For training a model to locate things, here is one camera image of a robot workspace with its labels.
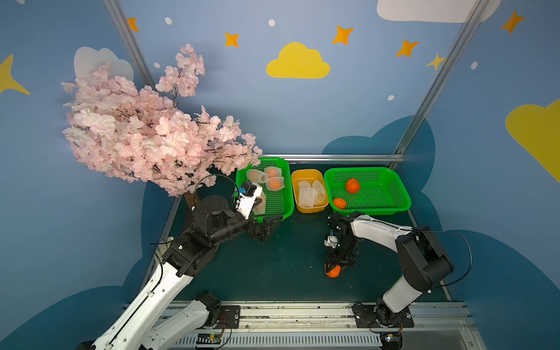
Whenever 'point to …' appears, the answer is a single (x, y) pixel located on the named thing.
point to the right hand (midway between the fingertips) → (335, 268)
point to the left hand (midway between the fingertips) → (270, 204)
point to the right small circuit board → (391, 341)
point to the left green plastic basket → (277, 203)
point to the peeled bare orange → (352, 185)
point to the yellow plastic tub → (310, 175)
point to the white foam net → (306, 194)
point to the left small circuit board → (208, 338)
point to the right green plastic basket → (365, 189)
